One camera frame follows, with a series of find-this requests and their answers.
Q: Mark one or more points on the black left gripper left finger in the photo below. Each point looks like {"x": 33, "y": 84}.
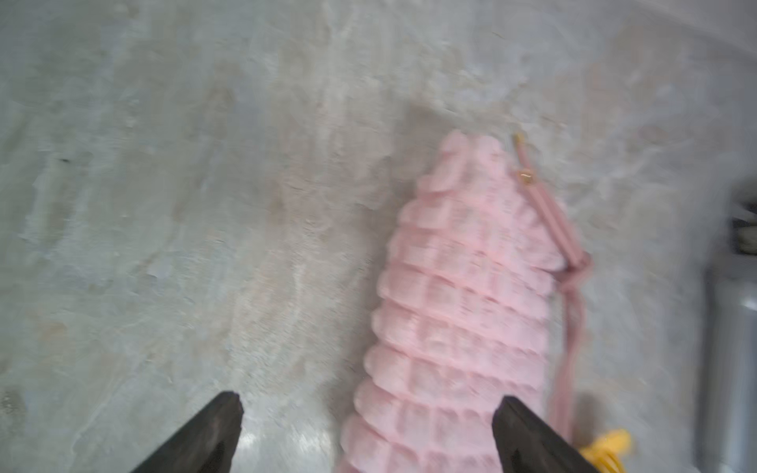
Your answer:
{"x": 207, "y": 443}

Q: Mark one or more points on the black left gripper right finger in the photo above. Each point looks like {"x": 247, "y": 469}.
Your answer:
{"x": 526, "y": 444}

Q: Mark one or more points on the yellow carabiner clip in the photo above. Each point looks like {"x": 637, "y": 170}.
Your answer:
{"x": 606, "y": 452}

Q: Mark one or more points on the pink fluffy handbag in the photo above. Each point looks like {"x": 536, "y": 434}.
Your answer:
{"x": 480, "y": 299}

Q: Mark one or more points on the silver microphone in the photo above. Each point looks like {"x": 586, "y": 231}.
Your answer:
{"x": 726, "y": 433}

